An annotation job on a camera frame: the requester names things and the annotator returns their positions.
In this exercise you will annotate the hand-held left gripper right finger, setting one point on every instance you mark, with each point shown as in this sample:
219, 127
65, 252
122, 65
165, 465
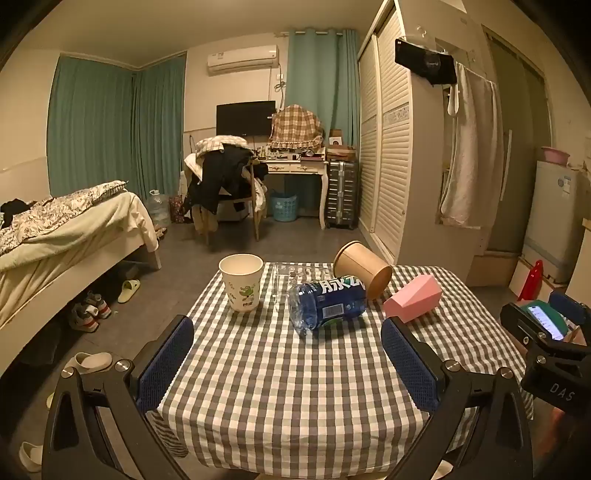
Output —
408, 364

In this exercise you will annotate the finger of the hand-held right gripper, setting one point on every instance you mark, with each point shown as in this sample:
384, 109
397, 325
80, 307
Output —
570, 305
519, 325

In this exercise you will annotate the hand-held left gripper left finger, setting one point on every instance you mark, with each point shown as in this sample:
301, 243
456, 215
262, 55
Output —
167, 364

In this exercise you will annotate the white paper cup green print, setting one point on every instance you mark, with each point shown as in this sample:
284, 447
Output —
241, 287

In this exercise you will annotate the brown paper cup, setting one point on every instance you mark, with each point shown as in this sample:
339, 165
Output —
362, 273

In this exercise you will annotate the smartphone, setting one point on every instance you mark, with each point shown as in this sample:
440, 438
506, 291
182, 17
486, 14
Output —
548, 321

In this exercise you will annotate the red bottle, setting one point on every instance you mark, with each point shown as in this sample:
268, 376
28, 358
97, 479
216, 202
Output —
532, 281

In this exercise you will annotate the pink box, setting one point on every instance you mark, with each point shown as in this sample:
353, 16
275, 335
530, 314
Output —
413, 300

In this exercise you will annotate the white slipper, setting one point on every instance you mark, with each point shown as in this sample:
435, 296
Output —
31, 457
87, 362

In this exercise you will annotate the yellow slipper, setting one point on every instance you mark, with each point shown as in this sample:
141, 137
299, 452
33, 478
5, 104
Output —
129, 290

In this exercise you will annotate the white washing machine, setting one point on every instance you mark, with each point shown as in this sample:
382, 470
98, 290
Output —
556, 217

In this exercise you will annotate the grey sneakers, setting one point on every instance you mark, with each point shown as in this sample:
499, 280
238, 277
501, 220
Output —
87, 311

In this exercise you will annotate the blue plastic bottle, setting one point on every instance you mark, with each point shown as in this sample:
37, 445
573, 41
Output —
330, 303

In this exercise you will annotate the grey checked tablecloth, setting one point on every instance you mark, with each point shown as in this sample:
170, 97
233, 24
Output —
277, 392

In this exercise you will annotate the bed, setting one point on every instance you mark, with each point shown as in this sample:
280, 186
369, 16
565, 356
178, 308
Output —
69, 258

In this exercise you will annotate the clear plastic box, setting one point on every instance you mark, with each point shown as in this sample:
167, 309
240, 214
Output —
284, 277

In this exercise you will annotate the pink basin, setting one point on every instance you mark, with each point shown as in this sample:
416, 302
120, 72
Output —
555, 155

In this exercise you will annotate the red bag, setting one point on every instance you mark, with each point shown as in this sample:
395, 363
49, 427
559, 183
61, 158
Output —
176, 210

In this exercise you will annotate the clear water jug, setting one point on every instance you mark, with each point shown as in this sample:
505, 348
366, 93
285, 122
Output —
158, 208

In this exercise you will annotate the wooden chair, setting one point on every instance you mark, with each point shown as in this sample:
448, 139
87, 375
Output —
256, 221

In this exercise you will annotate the grey door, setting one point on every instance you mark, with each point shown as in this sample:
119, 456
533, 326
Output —
517, 138

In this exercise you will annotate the dark suitcase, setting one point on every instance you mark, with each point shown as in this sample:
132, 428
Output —
341, 194

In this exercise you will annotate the white towel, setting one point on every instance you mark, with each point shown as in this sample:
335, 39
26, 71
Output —
468, 147

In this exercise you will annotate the patterned blanket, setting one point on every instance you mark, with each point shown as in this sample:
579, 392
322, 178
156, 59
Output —
51, 212

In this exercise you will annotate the chair piled with clothes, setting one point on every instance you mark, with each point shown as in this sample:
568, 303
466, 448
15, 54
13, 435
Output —
219, 180

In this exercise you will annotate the blue laundry basket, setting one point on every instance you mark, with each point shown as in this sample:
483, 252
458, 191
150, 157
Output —
283, 206

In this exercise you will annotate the white louvred wardrobe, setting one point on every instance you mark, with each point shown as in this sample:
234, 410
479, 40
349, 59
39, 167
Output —
392, 152

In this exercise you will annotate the black cloth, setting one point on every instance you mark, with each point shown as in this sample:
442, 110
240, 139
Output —
14, 207

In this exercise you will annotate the white desk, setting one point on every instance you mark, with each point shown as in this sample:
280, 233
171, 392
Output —
295, 168

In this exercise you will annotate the small cardboard box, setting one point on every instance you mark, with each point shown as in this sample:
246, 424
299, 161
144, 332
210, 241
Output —
335, 138

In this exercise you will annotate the green curtain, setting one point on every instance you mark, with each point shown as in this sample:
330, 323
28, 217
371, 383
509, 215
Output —
90, 129
159, 124

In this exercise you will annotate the black television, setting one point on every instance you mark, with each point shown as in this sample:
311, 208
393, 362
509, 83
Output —
244, 117

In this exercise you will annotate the plaid cloth cover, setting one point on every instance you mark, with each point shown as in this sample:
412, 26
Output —
295, 127

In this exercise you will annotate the black hanging bag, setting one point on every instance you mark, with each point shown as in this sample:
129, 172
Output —
422, 60

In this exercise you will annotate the teal curtain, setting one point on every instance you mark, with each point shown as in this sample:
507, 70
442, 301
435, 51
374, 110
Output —
323, 78

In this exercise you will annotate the white air conditioner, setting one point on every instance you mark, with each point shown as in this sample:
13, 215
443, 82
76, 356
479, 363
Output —
242, 59

